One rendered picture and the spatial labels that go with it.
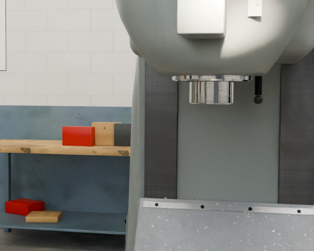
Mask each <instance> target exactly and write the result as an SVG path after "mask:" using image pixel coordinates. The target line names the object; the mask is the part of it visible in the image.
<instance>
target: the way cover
mask: <svg viewBox="0 0 314 251"><path fill-rule="evenodd" d="M171 201H172V202H171ZM217 203H218V204H217ZM146 204H148V205H147V206H146ZM216 204H217V205H216ZM229 205H231V206H229ZM288 205H289V206H288ZM284 207H285V208H284ZM313 207H314V205H295V204H272V203H249V202H226V201H204V200H181V199H159V198H139V202H138V212H137V221H136V230H135V240H134V249H133V251H158V250H159V251H163V250H164V251H169V250H170V249H171V250H170V251H207V250H208V251H264V250H265V251H278V250H279V251H314V229H313V228H314V208H313ZM293 208H295V209H293ZM223 210H224V211H223ZM299 210H300V211H299ZM245 211H246V213H245ZM250 211H251V212H250ZM164 213H165V214H164ZM168 213H169V214H168ZM187 214H188V215H187ZM288 215H290V216H288ZM159 216H160V217H159ZM237 216H239V217H237ZM246 216H249V217H246ZM265 216H266V217H265ZM157 217H159V218H157ZM173 218H174V219H173ZM302 219H303V220H302ZM166 220H168V221H166ZM252 220H253V221H252ZM273 220H274V221H273ZM301 220H302V221H301ZM190 222H191V223H190ZM234 222H235V223H234ZM260 223H261V224H260ZM147 225H148V226H147ZM180 225H181V226H180ZM153 226H154V227H153ZM206 227H207V228H206ZM292 227H293V229H292ZM309 227H311V229H310V228H309ZM204 228H206V229H204ZM273 230H275V231H274V232H272V231H273ZM310 230H311V231H312V232H311V231H310ZM161 231H162V232H161ZM198 232H199V233H198ZM298 232H299V233H298ZM222 233H223V234H222ZM279 233H280V235H278V234H279ZM165 234H166V235H167V236H165ZM248 234H250V235H248ZM304 234H306V236H305V235H304ZM148 237H149V239H148ZM280 237H281V238H280ZM214 238H215V239H214ZM239 239H240V240H241V241H240V240H239ZM305 239H306V240H305ZM309 239H311V240H309ZM248 240H249V241H248ZM170 242H171V243H170ZM231 242H232V243H231ZM284 242H286V243H287V244H285V243H284ZM249 243H250V244H249ZM274 243H275V245H274ZM165 244H166V245H165ZM192 244H193V245H192ZM279 244H280V245H279ZM281 245H282V246H281ZM288 245H289V246H288ZM298 245H299V246H298ZM145 246H147V247H145ZM265 246H266V247H265ZM290 246H291V247H290ZM179 247H180V248H179ZM255 247H256V248H255ZM161 248H162V249H161ZM284 248H285V249H284ZM194 249H196V250H194ZM205 249H207V250H205ZM288 249H289V250H288Z"/></svg>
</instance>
